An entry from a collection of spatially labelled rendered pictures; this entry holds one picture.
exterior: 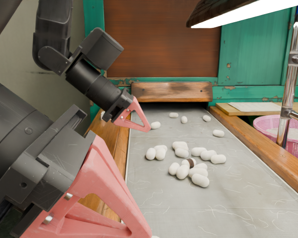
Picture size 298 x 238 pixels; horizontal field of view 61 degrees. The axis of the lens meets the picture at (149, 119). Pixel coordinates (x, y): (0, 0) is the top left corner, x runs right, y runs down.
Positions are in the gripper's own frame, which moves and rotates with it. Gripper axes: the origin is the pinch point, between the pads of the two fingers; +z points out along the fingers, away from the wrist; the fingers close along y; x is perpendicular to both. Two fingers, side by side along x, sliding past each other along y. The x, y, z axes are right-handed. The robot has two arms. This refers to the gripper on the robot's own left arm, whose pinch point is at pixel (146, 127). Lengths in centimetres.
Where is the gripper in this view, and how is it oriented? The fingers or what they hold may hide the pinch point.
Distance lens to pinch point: 56.1
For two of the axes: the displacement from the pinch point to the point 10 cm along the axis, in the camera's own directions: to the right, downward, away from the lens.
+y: -0.3, -2.7, 9.6
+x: -6.6, 7.3, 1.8
